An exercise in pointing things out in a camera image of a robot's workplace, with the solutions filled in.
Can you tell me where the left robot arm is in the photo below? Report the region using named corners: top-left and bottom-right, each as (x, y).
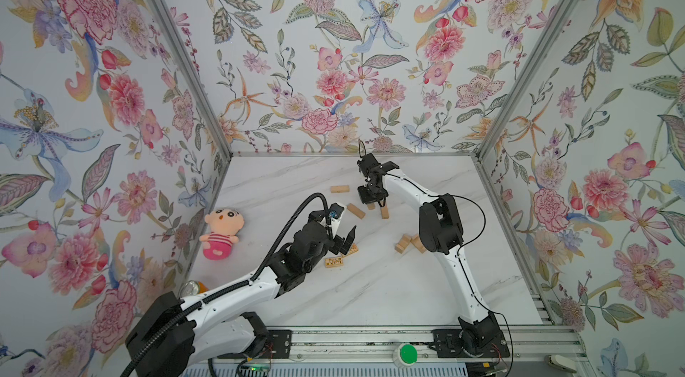
top-left (122, 203), bottom-right (355, 376)

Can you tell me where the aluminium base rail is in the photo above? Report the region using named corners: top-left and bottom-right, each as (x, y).
top-left (130, 325), bottom-right (590, 365)

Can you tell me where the orange drink can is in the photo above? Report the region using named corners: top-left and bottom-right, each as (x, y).
top-left (180, 281), bottom-right (208, 298)

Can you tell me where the green round button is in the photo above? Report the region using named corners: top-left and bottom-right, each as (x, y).
top-left (392, 343), bottom-right (418, 368)

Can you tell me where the printed wood block lower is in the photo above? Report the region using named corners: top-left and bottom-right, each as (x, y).
top-left (325, 257), bottom-right (344, 269)

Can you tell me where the pink plush doll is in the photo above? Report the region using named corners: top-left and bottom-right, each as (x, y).
top-left (200, 208), bottom-right (245, 261)

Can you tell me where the wood arch block right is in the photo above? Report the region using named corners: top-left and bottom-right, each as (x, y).
top-left (411, 234), bottom-right (426, 254)

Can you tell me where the wood arch block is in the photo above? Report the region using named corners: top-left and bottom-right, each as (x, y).
top-left (394, 234), bottom-right (411, 254)
top-left (411, 234), bottom-right (426, 254)

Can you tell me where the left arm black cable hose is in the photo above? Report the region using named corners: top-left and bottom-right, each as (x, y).
top-left (120, 192), bottom-right (330, 377)

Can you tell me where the wood arch block left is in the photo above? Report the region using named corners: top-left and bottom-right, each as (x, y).
top-left (394, 234), bottom-right (411, 254)

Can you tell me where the printed wood block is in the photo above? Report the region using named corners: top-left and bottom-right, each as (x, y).
top-left (325, 257), bottom-right (344, 269)
top-left (348, 244), bottom-right (359, 256)

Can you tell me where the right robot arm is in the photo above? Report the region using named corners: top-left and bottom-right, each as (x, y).
top-left (358, 163), bottom-right (502, 357)

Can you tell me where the printed wood block upper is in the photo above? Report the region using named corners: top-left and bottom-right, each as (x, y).
top-left (348, 244), bottom-right (359, 256)

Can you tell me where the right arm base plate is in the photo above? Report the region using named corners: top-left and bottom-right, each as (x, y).
top-left (428, 328), bottom-right (511, 359)

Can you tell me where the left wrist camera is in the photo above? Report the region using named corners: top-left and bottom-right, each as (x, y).
top-left (325, 203), bottom-right (346, 238)

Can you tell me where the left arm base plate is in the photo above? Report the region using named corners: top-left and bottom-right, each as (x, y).
top-left (218, 330), bottom-right (293, 359)

